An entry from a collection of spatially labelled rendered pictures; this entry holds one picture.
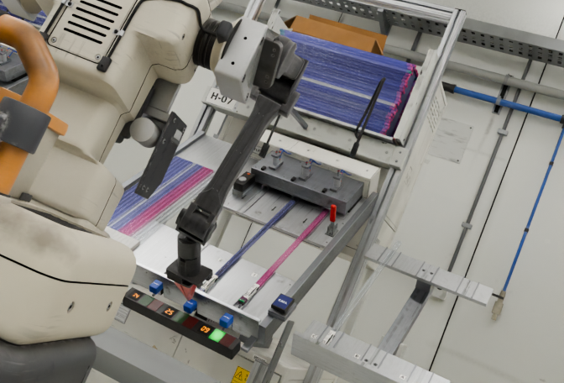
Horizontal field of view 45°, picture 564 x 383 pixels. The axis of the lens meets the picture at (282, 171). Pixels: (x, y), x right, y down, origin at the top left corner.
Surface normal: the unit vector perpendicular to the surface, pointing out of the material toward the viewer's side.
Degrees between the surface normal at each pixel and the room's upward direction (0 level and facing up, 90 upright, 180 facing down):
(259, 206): 44
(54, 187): 82
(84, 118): 82
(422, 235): 90
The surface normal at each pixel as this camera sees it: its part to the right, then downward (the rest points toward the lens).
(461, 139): -0.31, -0.27
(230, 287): 0.07, -0.84
